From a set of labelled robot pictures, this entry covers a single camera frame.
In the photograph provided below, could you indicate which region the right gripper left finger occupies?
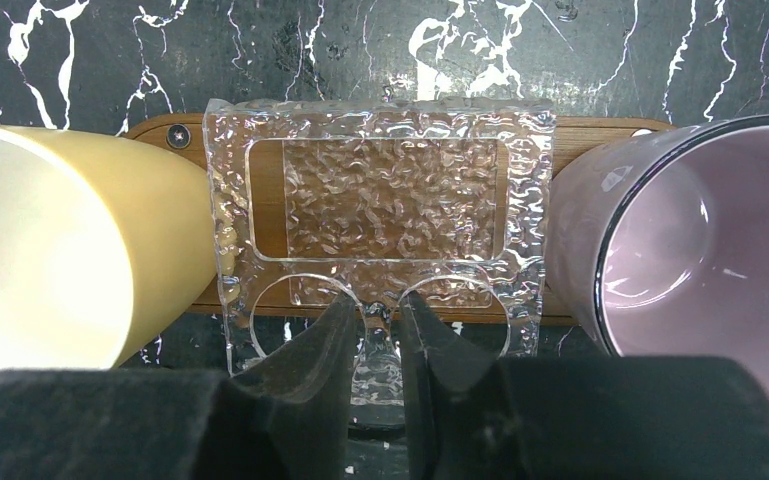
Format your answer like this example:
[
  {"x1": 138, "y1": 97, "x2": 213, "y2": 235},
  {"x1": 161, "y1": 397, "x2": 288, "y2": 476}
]
[{"x1": 0, "y1": 294, "x2": 356, "y2": 479}]

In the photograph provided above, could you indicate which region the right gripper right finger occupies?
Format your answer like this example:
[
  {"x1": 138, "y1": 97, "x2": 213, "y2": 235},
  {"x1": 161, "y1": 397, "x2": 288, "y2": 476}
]
[{"x1": 399, "y1": 292, "x2": 769, "y2": 479}]

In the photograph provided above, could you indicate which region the oval wooden tray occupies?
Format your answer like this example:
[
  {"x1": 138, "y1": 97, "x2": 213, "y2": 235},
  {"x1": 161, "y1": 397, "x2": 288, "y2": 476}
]
[{"x1": 124, "y1": 113, "x2": 674, "y2": 325}]

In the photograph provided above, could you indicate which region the clear textured acrylic holder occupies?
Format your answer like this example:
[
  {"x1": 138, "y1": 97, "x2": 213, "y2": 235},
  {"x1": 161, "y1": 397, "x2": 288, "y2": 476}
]
[{"x1": 202, "y1": 97, "x2": 557, "y2": 405}]

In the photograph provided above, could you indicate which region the yellow mug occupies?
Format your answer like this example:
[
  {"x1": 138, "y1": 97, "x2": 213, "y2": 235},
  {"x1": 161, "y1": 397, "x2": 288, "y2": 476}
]
[{"x1": 0, "y1": 125, "x2": 216, "y2": 371}]

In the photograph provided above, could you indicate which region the purple mug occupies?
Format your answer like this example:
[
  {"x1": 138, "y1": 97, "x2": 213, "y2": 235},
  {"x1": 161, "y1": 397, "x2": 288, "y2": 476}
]
[{"x1": 545, "y1": 115, "x2": 769, "y2": 397}]

